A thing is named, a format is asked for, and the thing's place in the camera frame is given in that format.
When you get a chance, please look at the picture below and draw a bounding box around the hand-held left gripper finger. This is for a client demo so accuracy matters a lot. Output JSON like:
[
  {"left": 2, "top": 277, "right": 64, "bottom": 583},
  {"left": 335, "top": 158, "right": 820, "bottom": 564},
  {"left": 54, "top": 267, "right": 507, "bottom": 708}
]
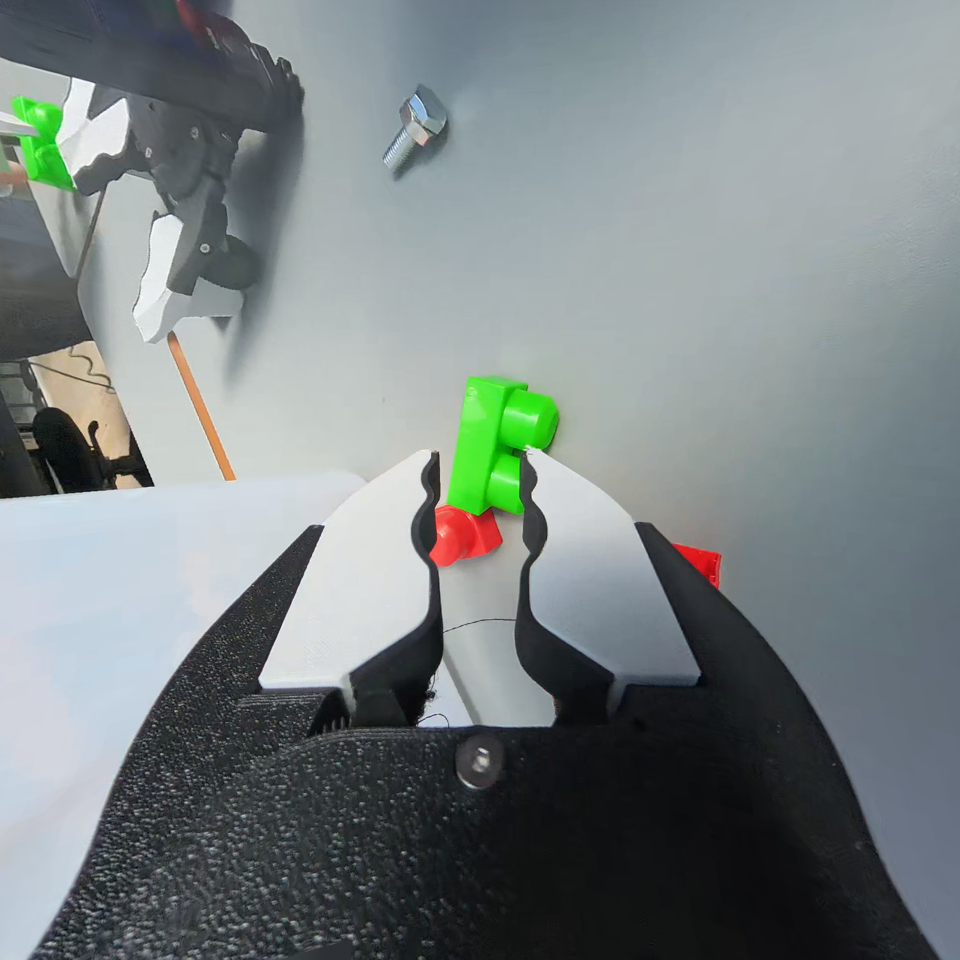
[
  {"left": 257, "top": 448, "right": 445, "bottom": 727},
  {"left": 516, "top": 447, "right": 706, "bottom": 727}
]

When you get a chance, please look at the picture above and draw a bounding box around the spare hand-held left gripper finger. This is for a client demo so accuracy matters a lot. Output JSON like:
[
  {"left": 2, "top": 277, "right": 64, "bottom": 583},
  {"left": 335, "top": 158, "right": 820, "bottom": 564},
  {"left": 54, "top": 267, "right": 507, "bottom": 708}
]
[
  {"left": 132, "top": 211, "right": 247, "bottom": 346},
  {"left": 54, "top": 75, "right": 130, "bottom": 198}
]

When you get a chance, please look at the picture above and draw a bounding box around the green two-stud brick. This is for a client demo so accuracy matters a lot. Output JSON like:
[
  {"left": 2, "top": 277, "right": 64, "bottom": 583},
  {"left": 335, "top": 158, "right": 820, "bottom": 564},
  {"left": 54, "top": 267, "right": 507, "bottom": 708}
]
[
  {"left": 445, "top": 374, "right": 561, "bottom": 517},
  {"left": 10, "top": 96, "right": 78, "bottom": 193}
]

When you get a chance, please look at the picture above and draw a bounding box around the red green flat brick stack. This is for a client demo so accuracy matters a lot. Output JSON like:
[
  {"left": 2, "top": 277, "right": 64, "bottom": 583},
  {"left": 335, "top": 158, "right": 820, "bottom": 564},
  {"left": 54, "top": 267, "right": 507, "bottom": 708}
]
[{"left": 669, "top": 543, "right": 723, "bottom": 592}]

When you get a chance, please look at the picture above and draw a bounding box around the black office chair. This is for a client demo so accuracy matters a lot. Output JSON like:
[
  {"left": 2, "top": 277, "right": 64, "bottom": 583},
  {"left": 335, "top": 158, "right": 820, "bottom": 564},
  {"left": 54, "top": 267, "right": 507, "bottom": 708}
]
[{"left": 31, "top": 405, "right": 155, "bottom": 496}]

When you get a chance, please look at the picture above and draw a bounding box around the clear plastic storage bin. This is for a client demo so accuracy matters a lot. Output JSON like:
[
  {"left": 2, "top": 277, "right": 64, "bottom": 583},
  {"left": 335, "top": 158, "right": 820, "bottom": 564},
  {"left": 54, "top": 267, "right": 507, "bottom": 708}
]
[{"left": 0, "top": 468, "right": 369, "bottom": 960}]

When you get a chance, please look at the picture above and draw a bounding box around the silver hex bolt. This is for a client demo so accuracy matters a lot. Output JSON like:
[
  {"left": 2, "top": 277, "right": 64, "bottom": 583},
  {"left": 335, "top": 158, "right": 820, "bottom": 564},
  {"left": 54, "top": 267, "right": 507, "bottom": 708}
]
[{"left": 381, "top": 83, "right": 450, "bottom": 176}]

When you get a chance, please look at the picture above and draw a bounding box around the dark cloth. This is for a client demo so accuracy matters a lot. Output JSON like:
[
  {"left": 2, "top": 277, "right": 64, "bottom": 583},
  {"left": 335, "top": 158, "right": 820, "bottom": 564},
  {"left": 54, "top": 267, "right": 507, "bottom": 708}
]
[{"left": 0, "top": 273, "right": 93, "bottom": 363}]

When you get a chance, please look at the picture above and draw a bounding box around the red two-stud brick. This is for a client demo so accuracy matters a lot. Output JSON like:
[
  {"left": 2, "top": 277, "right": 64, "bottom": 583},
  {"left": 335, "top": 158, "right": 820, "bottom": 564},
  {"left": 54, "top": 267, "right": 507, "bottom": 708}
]
[{"left": 429, "top": 504, "right": 504, "bottom": 569}]

